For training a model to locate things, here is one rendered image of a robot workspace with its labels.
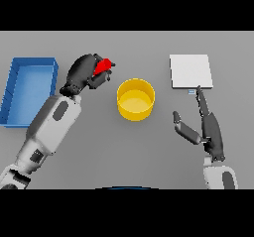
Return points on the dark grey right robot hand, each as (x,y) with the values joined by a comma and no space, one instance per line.
(211,132)

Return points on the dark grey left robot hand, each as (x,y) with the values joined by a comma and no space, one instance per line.
(80,72)

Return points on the red beaker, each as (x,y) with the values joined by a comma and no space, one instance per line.
(102,65)

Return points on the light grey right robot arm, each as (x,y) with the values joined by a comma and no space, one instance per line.
(220,178)

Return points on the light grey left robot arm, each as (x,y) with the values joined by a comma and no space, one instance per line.
(49,125)

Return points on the yellow bowl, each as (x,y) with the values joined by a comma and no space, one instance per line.
(136,99)

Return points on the pale square measuring scale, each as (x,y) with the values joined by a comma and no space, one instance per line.
(191,71)

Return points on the blue tray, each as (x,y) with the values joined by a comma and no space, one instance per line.
(28,92)

